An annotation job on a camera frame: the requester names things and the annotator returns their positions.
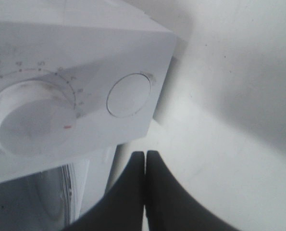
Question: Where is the lower white timer knob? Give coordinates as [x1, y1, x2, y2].
[0, 80, 76, 156]

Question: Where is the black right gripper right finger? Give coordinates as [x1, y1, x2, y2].
[145, 151, 234, 231]

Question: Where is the white microwave oven body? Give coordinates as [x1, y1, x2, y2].
[0, 0, 176, 231]

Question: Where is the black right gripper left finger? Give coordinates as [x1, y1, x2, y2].
[64, 152, 145, 231]

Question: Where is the round white door button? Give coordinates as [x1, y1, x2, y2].
[106, 73, 151, 118]

